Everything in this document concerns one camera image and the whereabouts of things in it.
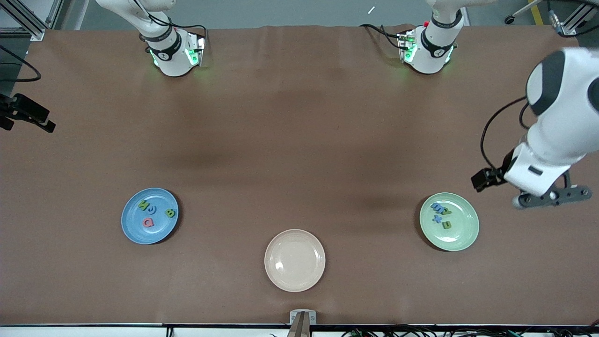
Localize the aluminium frame profile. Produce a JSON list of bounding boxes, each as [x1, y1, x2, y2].
[[45, 0, 65, 29], [0, 0, 47, 42], [560, 0, 591, 36]]

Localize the white pole with caster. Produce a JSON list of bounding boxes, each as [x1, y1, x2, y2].
[[504, 0, 546, 24]]

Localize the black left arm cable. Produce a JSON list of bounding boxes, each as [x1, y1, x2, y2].
[[480, 96, 532, 171]]

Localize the blue plate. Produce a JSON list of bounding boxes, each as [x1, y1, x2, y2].
[[121, 187, 180, 245]]

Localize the tangled black cables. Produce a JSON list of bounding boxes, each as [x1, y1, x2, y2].
[[342, 320, 599, 337]]

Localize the black base cable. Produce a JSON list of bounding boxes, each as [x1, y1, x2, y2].
[[359, 23, 403, 50], [136, 0, 209, 47]]

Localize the yellow floor tape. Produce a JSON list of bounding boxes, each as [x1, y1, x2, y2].
[[528, 0, 544, 26]]

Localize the beige plate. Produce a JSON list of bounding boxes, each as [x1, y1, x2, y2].
[[264, 228, 326, 293]]

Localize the green plate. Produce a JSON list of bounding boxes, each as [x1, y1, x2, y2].
[[419, 192, 480, 252]]

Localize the aluminium camera mast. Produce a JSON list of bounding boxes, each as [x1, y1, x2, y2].
[[286, 313, 311, 337]]

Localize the grey metal bracket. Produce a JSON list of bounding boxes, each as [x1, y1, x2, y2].
[[290, 309, 317, 326]]

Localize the brown table mat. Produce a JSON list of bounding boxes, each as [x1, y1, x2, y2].
[[0, 24, 599, 326]]

